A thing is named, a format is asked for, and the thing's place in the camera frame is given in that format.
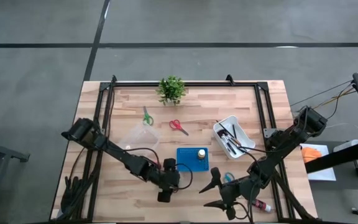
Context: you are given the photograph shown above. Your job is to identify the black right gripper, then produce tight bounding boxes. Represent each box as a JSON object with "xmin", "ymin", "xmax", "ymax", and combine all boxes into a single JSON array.
[{"xmin": 199, "ymin": 167, "xmax": 256, "ymax": 221}]

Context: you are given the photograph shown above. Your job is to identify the small artificial potted plant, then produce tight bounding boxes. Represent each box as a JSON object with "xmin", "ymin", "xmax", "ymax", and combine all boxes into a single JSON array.
[{"xmin": 156, "ymin": 75, "xmax": 186, "ymax": 106}]

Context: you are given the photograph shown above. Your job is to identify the white side container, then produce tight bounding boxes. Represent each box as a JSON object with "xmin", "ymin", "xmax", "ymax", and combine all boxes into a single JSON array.
[{"xmin": 333, "ymin": 139, "xmax": 358, "ymax": 153}]

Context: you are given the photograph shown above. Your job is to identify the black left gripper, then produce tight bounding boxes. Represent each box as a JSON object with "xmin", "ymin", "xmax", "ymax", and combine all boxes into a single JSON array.
[{"xmin": 150, "ymin": 157, "xmax": 181, "ymax": 203}]

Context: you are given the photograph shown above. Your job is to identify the red scissors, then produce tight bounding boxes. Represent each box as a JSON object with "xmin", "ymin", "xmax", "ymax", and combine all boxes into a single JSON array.
[{"xmin": 168, "ymin": 119, "xmax": 190, "ymax": 136}]

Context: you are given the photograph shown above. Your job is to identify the white plastic bin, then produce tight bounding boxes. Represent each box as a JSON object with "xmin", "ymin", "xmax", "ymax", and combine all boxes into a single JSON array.
[{"xmin": 213, "ymin": 114, "xmax": 256, "ymax": 160}]

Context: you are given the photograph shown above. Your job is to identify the green scissors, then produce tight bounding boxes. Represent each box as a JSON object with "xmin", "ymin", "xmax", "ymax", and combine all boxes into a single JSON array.
[{"xmin": 142, "ymin": 105, "xmax": 154, "ymax": 126}]

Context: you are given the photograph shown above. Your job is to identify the grey side table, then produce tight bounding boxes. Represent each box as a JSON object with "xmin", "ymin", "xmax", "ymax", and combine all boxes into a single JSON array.
[{"xmin": 0, "ymin": 133, "xmax": 30, "ymax": 224}]

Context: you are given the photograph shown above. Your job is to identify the orange cloth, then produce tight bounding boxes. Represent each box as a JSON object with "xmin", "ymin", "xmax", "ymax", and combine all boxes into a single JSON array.
[{"xmin": 301, "ymin": 146, "xmax": 323, "ymax": 164}]

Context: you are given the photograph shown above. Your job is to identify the white paper sheet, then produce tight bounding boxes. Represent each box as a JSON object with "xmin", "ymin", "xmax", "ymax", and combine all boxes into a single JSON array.
[{"xmin": 299, "ymin": 142, "xmax": 337, "ymax": 182}]

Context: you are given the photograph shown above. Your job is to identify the clear plastic bin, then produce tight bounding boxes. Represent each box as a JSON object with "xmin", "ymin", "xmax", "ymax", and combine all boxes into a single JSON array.
[{"xmin": 118, "ymin": 123, "xmax": 162, "ymax": 153}]

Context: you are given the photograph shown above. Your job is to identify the black cable bundle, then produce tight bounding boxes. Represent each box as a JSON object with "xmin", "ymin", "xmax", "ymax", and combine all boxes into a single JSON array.
[{"xmin": 60, "ymin": 175, "xmax": 90, "ymax": 220}]

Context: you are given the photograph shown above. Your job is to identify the blue plastic basket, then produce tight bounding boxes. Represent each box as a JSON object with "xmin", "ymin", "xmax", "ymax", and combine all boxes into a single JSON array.
[{"xmin": 175, "ymin": 147, "xmax": 210, "ymax": 172}]

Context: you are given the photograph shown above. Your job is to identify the fluffy brush with black handle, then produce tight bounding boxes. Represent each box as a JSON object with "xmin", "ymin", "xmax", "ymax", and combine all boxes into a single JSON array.
[{"xmin": 217, "ymin": 129, "xmax": 237, "ymax": 156}]

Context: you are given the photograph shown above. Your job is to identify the black aluminium table frame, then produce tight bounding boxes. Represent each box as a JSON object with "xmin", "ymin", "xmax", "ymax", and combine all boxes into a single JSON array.
[{"xmin": 50, "ymin": 74, "xmax": 318, "ymax": 223}]

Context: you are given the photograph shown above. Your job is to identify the dark red paint bottle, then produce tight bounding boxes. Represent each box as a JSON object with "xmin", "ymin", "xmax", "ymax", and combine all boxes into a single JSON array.
[{"xmin": 252, "ymin": 198, "xmax": 272, "ymax": 213}]

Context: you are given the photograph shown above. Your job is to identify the thin brush with gold ferrule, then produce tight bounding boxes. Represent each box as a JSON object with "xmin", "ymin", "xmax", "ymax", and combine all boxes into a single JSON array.
[{"xmin": 215, "ymin": 120, "xmax": 242, "ymax": 147}]

